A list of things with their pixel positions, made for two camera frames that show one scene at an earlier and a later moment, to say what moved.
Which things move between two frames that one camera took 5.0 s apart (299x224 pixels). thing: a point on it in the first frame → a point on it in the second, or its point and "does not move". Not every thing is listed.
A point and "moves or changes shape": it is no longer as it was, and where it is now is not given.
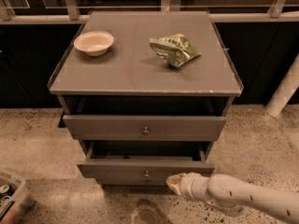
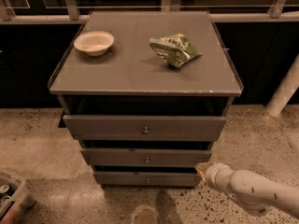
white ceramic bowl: [94, 43] does not move
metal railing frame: [70, 13] does not move
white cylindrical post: [284, 91] does not move
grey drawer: [142, 161] moves or changes shape
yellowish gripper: [188, 187] → [211, 173]
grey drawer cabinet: [148, 93] does not move
